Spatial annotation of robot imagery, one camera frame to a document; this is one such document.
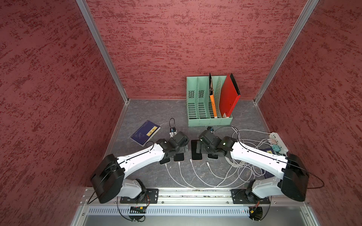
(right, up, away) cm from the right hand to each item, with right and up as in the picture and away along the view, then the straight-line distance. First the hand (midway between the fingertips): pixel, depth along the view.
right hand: (203, 150), depth 82 cm
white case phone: (-4, -6, +6) cm, 9 cm away
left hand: (-15, 0, +3) cm, 15 cm away
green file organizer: (+1, +26, +31) cm, 40 cm away
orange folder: (+5, +33, +1) cm, 33 cm away
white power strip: (+54, +4, +15) cm, 56 cm away
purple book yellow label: (-39, +8, +17) cm, 43 cm away
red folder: (+20, +34, +13) cm, 41 cm away
